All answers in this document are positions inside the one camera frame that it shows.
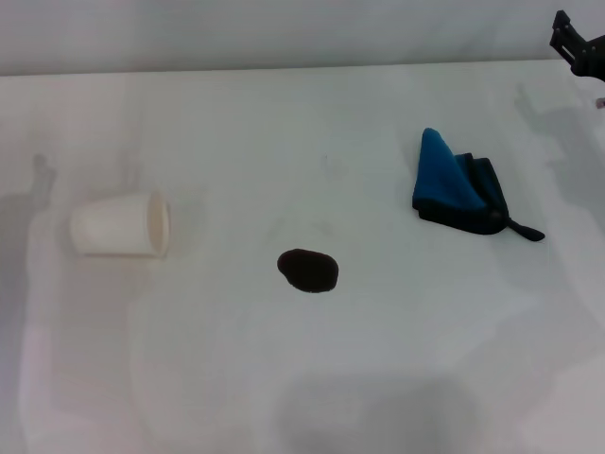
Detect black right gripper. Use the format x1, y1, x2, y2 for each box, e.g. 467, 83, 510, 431
549, 9, 605, 84

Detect blue rag with dark trim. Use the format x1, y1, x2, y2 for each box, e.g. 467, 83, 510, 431
410, 126, 546, 244

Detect white paper cup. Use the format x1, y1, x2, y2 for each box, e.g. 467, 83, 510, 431
69, 189, 171, 260

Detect black water stain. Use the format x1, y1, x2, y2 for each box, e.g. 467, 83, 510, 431
276, 247, 341, 294

